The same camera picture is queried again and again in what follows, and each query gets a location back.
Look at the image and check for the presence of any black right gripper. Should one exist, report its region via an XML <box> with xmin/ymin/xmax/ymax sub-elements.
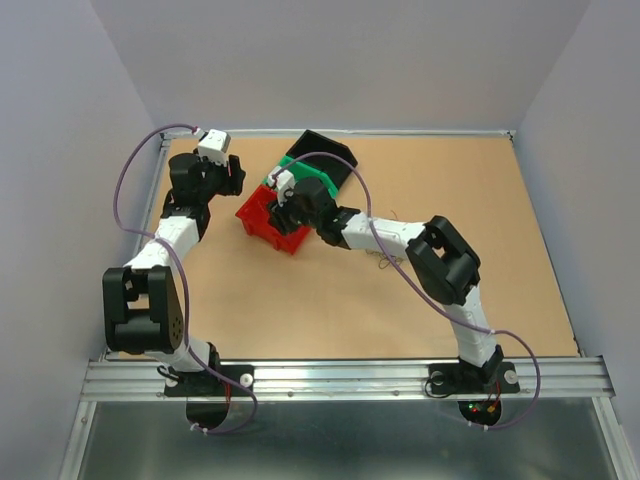
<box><xmin>264</xmin><ymin>186</ymin><xmax>320</xmax><ymax>237</ymax></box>

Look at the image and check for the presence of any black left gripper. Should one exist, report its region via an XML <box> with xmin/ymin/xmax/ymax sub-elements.
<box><xmin>194</xmin><ymin>147</ymin><xmax>246</xmax><ymax>203</ymax></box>

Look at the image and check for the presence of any thin wire bundle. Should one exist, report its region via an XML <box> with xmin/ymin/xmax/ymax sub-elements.
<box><xmin>364</xmin><ymin>207</ymin><xmax>409</xmax><ymax>271</ymax></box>

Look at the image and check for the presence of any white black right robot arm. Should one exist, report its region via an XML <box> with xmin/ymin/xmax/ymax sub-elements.
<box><xmin>267</xmin><ymin>172</ymin><xmax>504</xmax><ymax>393</ymax></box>

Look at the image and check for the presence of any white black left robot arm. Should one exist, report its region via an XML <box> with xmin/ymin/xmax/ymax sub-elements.
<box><xmin>102</xmin><ymin>152</ymin><xmax>246</xmax><ymax>395</ymax></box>

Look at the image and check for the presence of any red plastic bin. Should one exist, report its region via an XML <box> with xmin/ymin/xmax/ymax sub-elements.
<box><xmin>235</xmin><ymin>184</ymin><xmax>311</xmax><ymax>255</ymax></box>

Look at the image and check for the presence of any green plastic bin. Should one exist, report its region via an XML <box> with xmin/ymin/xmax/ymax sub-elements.
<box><xmin>262</xmin><ymin>155</ymin><xmax>339</xmax><ymax>199</ymax></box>

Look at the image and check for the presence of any black plastic bin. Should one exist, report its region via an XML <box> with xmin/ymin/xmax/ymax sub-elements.
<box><xmin>285</xmin><ymin>130</ymin><xmax>358</xmax><ymax>190</ymax></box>

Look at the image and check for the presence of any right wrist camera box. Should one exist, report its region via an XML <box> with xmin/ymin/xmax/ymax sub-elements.
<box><xmin>266</xmin><ymin>167</ymin><xmax>296</xmax><ymax>205</ymax></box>

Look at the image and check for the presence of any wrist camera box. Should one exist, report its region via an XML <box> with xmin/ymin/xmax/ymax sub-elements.
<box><xmin>194</xmin><ymin>128</ymin><xmax>231</xmax><ymax>167</ymax></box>
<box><xmin>266</xmin><ymin>167</ymin><xmax>296</xmax><ymax>205</ymax></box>

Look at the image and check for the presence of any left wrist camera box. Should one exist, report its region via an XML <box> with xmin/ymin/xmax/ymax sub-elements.
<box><xmin>194</xmin><ymin>128</ymin><xmax>231</xmax><ymax>167</ymax></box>

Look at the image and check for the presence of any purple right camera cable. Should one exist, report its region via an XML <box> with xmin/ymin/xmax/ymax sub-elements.
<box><xmin>269</xmin><ymin>151</ymin><xmax>541</xmax><ymax>431</ymax></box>

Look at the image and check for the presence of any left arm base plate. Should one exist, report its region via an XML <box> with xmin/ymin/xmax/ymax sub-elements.
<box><xmin>157</xmin><ymin>364</ymin><xmax>254</xmax><ymax>398</ymax></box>

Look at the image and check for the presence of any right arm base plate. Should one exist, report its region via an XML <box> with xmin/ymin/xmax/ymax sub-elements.
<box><xmin>425</xmin><ymin>362</ymin><xmax>521</xmax><ymax>397</ymax></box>

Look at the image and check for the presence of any aluminium mounting rail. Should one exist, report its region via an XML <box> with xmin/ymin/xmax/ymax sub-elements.
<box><xmin>80</xmin><ymin>357</ymin><xmax>615</xmax><ymax>403</ymax></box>

